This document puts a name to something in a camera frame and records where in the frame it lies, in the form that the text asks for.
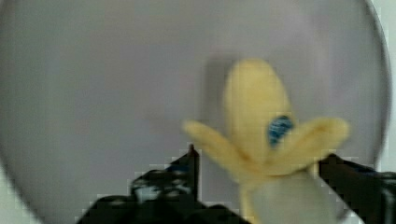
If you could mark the large grey plate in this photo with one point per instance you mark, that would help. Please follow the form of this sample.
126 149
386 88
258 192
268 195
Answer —
93 92

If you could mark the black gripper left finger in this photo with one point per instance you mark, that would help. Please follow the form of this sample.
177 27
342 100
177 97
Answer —
167 196

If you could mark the peeled plush banana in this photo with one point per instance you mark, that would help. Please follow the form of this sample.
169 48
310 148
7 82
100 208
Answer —
265 141

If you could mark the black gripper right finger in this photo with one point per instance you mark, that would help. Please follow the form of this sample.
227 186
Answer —
370 194

